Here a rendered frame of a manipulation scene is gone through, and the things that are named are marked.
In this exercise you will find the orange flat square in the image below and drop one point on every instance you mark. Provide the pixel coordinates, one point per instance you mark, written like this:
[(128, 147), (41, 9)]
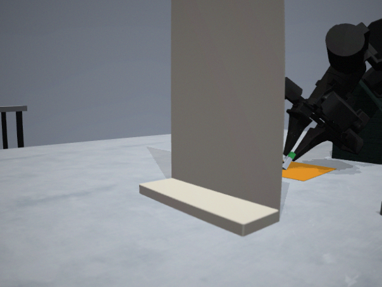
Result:
[(304, 172)]

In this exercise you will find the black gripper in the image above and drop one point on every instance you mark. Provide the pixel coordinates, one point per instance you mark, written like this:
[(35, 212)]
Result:
[(303, 109)]

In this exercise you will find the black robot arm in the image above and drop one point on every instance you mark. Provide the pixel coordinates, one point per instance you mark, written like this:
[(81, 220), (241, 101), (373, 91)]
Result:
[(349, 47)]

